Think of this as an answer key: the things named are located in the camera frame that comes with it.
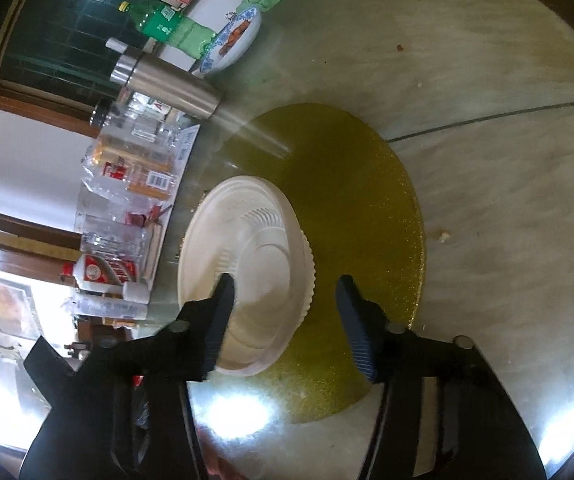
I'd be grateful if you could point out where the white liquor bottle red label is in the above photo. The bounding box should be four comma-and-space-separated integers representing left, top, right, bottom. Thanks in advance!
59, 254, 140, 288

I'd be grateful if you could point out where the dark barred window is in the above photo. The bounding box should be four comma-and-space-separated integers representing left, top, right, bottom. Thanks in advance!
0, 0, 238, 98

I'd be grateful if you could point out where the clear bottle with black cap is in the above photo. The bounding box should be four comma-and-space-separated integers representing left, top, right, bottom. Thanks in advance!
89, 91, 188, 133

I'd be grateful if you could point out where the book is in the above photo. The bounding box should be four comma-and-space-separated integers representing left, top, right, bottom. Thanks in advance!
137, 205, 172, 291

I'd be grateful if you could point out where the orange drink bottle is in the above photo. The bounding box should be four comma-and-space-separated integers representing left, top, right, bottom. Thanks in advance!
87, 137, 178, 201

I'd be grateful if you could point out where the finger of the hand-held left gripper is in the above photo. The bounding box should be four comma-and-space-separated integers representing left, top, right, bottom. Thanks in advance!
23, 336, 86, 403

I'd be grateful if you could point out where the blue patterned plate with food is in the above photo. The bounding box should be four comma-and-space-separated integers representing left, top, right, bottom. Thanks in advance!
199, 6, 262, 78

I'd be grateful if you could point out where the green plastic bottle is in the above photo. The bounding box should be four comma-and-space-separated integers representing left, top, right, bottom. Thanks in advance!
119, 1, 218, 58

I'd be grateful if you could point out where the white squeeze tube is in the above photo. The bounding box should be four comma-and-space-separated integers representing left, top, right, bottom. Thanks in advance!
69, 290, 148, 321

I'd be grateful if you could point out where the stainless steel thermos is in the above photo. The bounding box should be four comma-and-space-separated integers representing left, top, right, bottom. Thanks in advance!
106, 37, 222, 121

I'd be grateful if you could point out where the clear glass pitcher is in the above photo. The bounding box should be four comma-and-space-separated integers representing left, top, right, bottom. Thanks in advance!
79, 210, 152, 271

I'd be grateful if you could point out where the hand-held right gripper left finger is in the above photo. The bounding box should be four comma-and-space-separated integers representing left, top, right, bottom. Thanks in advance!
18, 273, 236, 480

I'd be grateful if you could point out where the printed paper sheet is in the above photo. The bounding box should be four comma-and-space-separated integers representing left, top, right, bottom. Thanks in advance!
167, 122, 202, 196

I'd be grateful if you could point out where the round gold table mat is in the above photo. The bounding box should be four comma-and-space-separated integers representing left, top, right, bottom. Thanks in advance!
217, 103, 426, 423

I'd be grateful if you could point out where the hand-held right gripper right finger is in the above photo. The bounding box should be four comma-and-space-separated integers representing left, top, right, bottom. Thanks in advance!
335, 274, 548, 480

